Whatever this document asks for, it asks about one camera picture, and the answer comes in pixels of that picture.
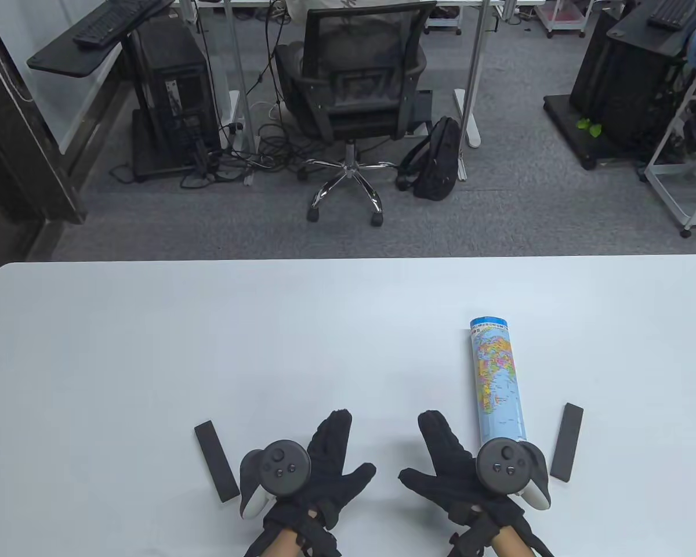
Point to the white rolling cart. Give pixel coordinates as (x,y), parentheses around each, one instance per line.
(562,11)
(443,22)

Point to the grey left hand controller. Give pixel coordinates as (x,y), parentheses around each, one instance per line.
(281,467)

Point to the black rolling computer stand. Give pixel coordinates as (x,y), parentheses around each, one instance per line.
(58,61)
(562,116)

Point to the white metal rack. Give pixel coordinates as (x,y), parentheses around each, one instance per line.
(690,185)

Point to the person's right hand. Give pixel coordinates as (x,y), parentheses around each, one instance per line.
(449,464)

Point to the grey hand controller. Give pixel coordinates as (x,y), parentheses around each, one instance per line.
(504,467)
(281,467)

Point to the black bar paperweight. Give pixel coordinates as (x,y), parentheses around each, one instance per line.
(216,461)
(567,441)

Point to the white desk with metal legs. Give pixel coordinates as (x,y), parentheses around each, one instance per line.
(477,58)

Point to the grey right hand controller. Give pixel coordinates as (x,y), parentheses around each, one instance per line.
(504,467)

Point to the person's left forearm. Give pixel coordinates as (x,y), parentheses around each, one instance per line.
(281,545)

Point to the small green object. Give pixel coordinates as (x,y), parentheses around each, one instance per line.
(596,130)

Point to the colourful world map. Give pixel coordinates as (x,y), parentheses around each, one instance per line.
(496,377)

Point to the person's right forearm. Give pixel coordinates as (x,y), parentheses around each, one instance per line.
(507,545)

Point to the person's left hand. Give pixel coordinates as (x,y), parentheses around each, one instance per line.
(330,458)

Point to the black computer tower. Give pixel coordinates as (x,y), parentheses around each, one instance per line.
(174,69)
(615,75)

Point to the black mesh office chair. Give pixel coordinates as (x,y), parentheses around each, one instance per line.
(359,58)

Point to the black backpack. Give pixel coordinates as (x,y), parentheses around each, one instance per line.
(438,156)

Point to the black keyboard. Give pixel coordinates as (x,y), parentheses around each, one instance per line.
(673,11)
(113,23)

